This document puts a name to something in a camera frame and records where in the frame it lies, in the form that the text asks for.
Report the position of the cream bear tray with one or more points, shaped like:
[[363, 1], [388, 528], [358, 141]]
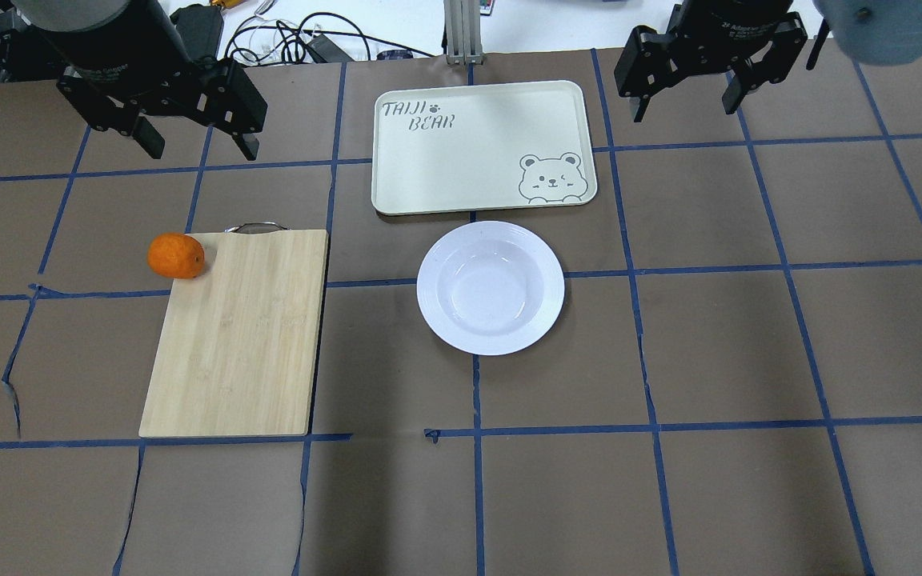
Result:
[[474, 148]]

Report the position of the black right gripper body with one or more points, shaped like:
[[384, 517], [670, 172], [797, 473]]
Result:
[[737, 20]]

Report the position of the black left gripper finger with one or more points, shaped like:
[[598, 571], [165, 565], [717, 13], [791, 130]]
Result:
[[137, 127], [247, 142]]

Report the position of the black power brick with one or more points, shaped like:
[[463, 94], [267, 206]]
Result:
[[199, 27]]

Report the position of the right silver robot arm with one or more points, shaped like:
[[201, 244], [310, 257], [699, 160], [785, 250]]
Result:
[[879, 33]]

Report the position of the white round plate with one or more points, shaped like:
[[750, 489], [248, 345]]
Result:
[[490, 288]]

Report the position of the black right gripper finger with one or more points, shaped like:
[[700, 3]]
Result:
[[743, 81], [639, 106]]

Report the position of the aluminium frame post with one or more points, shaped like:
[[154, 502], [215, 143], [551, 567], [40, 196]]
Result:
[[463, 33]]

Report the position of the orange fruit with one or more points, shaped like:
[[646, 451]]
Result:
[[173, 255]]

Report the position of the wooden cutting board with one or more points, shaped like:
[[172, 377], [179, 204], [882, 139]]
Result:
[[238, 349]]

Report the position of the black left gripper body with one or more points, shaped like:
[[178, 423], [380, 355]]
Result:
[[113, 50]]

